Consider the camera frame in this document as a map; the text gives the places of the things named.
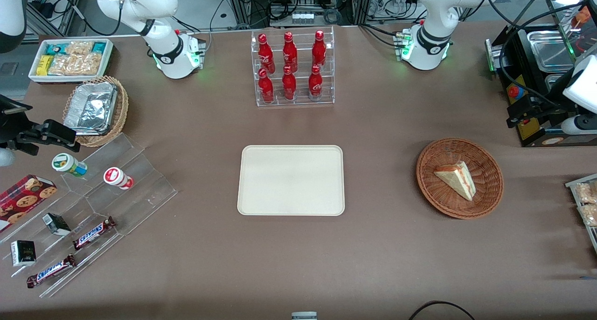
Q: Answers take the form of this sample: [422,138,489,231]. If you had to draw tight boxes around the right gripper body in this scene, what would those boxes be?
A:
[0,95,45,155]

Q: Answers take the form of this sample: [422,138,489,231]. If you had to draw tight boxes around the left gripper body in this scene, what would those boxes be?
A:
[532,101,597,135]

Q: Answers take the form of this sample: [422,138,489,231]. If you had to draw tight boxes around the triangular sandwich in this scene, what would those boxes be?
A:
[434,160,477,202]

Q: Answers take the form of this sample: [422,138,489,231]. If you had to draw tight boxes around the aluminium foil tray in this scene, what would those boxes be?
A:
[64,82,118,136]

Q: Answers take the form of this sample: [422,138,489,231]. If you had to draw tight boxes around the brown round wicker basket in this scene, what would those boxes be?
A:
[416,138,505,220]

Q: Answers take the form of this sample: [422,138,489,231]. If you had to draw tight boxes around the light tan wicker basket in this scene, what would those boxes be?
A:
[62,76,129,147]

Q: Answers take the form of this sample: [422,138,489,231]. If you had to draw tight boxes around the metal tray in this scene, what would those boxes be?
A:
[565,173,597,255]

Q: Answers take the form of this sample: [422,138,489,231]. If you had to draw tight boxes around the cream plastic tray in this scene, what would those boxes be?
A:
[237,145,345,216]

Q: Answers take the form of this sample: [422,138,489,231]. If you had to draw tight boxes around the green label yogurt cup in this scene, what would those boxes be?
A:
[51,153,88,178]

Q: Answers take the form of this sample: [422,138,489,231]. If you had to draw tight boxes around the white snack bin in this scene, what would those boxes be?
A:
[28,38,114,84]

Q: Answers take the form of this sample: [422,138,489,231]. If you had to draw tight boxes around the black food warmer cabinet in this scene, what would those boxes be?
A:
[485,0,597,148]

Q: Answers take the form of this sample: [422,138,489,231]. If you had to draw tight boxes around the red label yogurt cup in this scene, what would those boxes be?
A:
[103,167,134,190]

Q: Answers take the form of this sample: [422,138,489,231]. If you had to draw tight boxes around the red cookie box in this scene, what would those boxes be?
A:
[0,174,58,232]

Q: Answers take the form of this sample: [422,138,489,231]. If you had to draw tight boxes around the clear bag of pastry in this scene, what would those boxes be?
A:
[578,203,597,227]
[574,181,597,204]

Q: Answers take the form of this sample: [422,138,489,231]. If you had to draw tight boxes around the clear bag of crackers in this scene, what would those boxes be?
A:
[48,53,103,76]
[65,41,94,57]

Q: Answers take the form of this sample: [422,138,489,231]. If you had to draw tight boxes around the small black chocolate box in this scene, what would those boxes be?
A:
[42,213,71,237]
[11,240,37,267]

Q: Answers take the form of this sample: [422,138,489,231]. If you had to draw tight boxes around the clear acrylic stepped display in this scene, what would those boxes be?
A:
[0,132,179,298]

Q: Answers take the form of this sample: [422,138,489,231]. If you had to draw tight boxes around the snickers chocolate bar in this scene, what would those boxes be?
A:
[72,216,117,250]
[26,254,76,289]

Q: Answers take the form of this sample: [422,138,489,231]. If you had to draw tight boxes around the red cola bottle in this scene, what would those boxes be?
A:
[283,32,298,73]
[258,34,276,74]
[282,66,297,101]
[312,30,327,71]
[308,65,324,100]
[258,68,274,104]

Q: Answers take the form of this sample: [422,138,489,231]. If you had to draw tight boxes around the clear acrylic bottle rack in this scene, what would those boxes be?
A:
[251,26,335,108]

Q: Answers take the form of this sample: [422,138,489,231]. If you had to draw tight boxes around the black cable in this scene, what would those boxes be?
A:
[409,301,476,320]

